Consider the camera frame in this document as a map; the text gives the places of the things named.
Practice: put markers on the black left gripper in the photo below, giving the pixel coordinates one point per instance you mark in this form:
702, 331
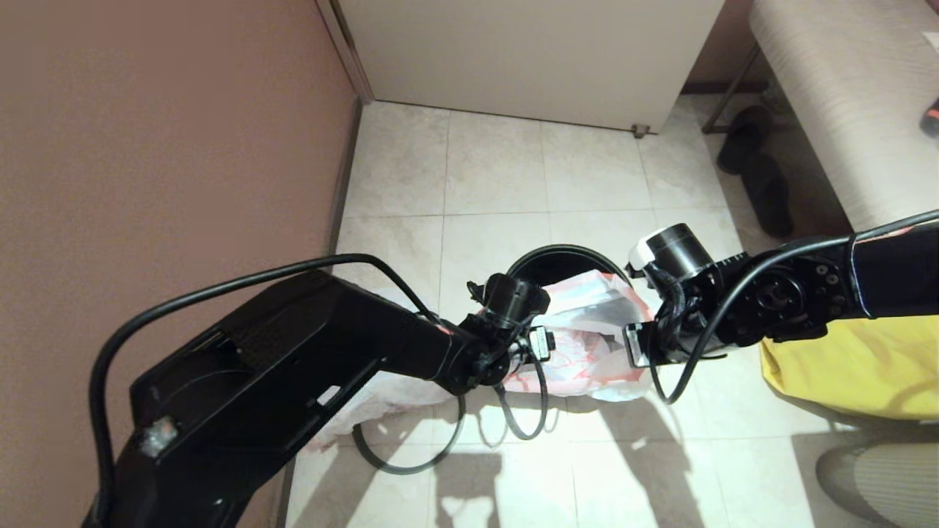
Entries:
506, 308

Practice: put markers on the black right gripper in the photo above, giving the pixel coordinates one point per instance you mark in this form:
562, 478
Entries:
686, 257

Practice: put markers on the white bin liner bag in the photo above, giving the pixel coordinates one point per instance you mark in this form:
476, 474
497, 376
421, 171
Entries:
587, 352

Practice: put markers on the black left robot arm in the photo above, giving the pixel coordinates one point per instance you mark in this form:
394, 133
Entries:
279, 374

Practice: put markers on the black round trash bin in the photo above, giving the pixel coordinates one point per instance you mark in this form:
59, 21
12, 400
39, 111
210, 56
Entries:
543, 260

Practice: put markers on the yellow fabric bag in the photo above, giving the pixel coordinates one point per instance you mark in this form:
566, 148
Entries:
866, 367

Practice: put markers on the black slipper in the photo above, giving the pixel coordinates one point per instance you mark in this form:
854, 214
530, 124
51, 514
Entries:
741, 139
766, 202

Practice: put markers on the small metal door stopper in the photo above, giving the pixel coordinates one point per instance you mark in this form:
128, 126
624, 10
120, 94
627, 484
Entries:
640, 133

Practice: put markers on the metal bench leg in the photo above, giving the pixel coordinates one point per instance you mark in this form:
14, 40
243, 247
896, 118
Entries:
728, 94

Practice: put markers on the wood-grain bench top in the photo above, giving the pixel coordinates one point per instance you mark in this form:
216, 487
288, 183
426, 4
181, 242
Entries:
858, 110

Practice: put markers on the white door panel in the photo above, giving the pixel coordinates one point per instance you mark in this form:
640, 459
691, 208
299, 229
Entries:
528, 59

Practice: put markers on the red and black item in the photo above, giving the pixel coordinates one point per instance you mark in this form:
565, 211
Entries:
930, 121

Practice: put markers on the white pleated round stool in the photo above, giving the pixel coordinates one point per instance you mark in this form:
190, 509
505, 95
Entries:
895, 488

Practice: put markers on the white paper sheet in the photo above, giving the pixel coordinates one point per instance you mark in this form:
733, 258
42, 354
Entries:
933, 40

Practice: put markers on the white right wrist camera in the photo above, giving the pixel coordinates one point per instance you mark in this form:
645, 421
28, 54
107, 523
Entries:
640, 253

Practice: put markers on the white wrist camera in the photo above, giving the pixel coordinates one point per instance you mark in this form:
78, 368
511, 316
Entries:
541, 343
640, 253

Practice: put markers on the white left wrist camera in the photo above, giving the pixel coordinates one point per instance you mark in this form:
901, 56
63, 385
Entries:
541, 343

